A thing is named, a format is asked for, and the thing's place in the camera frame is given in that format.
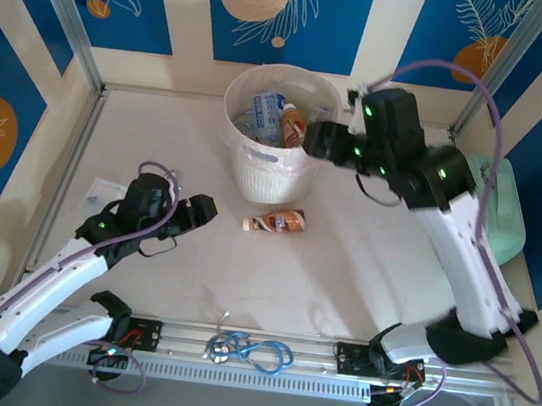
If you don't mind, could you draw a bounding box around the red gold drink bottle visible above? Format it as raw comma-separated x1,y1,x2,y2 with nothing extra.
276,102,313,152

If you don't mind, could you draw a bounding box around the aluminium frame post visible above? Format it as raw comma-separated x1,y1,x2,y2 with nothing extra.
1,0,122,95
447,0,542,154

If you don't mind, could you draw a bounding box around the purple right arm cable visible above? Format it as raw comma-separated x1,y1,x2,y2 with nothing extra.
302,47,542,406

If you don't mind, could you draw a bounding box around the mint green zip case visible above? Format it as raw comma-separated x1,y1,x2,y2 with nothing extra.
454,152,538,273

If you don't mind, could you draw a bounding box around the black left mount plate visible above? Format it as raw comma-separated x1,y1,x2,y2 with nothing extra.
68,307,168,355

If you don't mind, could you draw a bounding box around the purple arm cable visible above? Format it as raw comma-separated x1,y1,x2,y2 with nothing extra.
0,139,179,406
302,47,542,406

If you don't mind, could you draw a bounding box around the white plastic bin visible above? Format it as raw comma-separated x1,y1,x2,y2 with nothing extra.
209,55,349,215

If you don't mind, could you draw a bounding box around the black right mount plate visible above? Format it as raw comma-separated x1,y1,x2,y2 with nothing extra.
330,340,428,387

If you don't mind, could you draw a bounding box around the coiled blue cable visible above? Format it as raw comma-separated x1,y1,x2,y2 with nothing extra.
202,325,297,379

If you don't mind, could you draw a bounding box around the small circuit board with wires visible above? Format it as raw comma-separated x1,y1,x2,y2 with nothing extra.
86,338,132,372
367,381,416,406

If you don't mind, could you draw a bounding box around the brown coffee drink bottle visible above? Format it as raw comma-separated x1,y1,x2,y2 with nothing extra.
240,200,309,240

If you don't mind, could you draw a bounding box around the clear bottle blue label blue cap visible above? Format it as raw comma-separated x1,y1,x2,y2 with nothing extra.
247,88,288,138

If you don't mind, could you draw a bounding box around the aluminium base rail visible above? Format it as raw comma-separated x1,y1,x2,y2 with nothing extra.
0,285,526,405

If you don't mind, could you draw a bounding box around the black mount plate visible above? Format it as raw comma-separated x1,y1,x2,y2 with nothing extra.
68,307,168,355
330,340,428,387

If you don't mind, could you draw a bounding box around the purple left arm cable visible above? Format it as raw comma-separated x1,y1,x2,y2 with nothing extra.
0,139,179,406

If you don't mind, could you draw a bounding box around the slotted grey cable duct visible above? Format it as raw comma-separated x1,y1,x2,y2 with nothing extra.
50,336,374,406

